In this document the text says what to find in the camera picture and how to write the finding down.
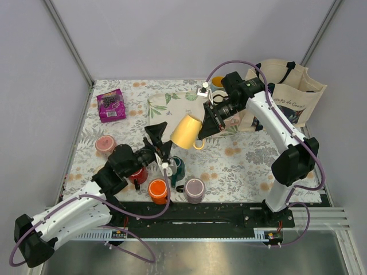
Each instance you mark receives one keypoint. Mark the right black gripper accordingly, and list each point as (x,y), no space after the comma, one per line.
(211,124)

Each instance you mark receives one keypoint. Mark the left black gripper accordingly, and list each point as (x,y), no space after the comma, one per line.
(165,148)

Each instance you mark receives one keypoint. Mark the yellow mug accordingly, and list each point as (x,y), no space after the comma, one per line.
(186,133)

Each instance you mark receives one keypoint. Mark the light green mug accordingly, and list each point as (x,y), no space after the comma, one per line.
(219,96)

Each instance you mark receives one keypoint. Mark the dark green mug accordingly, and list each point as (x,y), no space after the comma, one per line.
(179,172)

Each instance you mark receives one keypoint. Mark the blue floral mug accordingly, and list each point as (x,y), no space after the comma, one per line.
(216,84)

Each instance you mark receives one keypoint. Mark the mauve purple mug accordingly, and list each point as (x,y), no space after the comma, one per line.
(194,190)

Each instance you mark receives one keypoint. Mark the pink faceted mug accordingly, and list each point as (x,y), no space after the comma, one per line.
(232,121)

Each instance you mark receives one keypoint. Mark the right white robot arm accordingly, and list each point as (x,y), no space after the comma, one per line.
(297,152)

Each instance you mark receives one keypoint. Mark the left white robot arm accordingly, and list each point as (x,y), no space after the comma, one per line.
(37,237)

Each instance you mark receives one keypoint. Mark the red mug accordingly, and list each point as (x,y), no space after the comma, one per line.
(139,177)

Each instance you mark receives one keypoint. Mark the orange mug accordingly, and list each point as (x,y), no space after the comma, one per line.
(158,191)

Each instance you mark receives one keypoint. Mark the pink patterned mug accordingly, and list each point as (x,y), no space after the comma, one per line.
(105,145)

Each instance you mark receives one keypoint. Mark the leaf print tray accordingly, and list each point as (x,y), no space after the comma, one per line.
(172,107)

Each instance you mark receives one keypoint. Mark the floral tablecloth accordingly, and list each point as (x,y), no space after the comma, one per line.
(235,168)

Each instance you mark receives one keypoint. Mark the purple snack box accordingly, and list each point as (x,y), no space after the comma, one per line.
(111,106)

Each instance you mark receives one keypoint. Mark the beige canvas tote bag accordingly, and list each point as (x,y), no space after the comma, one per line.
(292,89)

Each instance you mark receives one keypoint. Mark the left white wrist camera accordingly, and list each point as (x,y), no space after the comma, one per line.
(170,168)

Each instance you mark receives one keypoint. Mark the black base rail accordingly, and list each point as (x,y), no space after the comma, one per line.
(247,215)

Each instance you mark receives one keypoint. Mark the white cable duct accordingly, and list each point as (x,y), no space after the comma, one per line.
(183,232)

